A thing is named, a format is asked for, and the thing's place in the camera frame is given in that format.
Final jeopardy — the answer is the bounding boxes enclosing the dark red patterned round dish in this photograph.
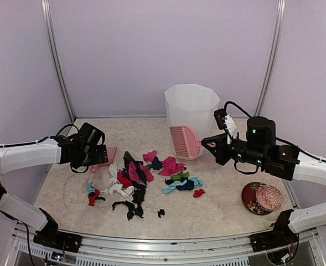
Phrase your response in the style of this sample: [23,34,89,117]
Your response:
[241,182,272,216]

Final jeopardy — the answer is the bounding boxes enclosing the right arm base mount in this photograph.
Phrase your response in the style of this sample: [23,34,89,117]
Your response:
[250,209,299,252]

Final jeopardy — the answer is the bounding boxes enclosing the red paper scrap centre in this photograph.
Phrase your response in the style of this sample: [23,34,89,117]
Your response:
[117,170,132,188]

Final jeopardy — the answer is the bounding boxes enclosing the front aluminium rail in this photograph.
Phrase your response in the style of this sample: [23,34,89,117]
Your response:
[4,226,326,265]

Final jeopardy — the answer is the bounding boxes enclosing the green paper scrap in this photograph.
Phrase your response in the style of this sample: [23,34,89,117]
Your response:
[170,171,190,182]

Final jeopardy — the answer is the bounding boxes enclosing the right aluminium frame post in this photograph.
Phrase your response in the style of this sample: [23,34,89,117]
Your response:
[254,0,287,116]

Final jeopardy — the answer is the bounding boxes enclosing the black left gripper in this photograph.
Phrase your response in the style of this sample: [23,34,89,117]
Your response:
[73,144,108,168]

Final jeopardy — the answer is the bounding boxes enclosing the navy paper scrap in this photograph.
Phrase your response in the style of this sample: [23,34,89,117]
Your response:
[151,156,163,170]

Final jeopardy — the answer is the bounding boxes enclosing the magenta paper scrap top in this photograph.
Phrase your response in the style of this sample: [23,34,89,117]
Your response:
[143,150,157,162]

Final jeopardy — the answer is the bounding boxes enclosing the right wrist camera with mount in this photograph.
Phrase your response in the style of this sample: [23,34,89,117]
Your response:
[214,108,238,145]

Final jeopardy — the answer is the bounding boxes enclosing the pink plastic hand brush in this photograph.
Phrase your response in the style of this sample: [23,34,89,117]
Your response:
[169,126,206,160]

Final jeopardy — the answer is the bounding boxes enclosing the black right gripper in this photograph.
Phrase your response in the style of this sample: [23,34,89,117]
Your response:
[202,132,267,167]

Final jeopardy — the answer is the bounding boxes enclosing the translucent white waste bin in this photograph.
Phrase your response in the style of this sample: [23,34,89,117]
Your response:
[164,84,220,158]

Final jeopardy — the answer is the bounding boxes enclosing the pink plastic dustpan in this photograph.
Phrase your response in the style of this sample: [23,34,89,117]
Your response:
[90,146,117,173]

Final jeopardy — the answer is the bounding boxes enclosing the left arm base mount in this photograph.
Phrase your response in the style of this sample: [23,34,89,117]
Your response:
[33,208,82,253]

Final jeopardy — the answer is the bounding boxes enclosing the pink patterned small bowl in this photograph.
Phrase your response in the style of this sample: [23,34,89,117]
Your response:
[256,185,283,211]

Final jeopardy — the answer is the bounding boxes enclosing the small black paper scrap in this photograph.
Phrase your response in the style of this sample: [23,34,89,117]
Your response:
[157,209,165,218]

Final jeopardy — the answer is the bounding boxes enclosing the black paper scrap strip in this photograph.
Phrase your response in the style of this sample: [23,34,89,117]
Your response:
[112,201,144,221]

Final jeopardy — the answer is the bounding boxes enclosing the white paper scrap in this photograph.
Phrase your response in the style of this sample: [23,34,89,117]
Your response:
[104,162,134,198]

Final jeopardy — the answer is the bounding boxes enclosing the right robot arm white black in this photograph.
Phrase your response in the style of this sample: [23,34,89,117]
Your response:
[201,101,326,246]

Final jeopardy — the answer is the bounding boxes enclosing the small red paper scrap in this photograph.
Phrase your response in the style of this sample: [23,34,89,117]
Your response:
[193,189,205,198]

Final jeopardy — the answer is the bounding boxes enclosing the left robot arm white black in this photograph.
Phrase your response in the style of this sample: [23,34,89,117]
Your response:
[0,122,108,247]

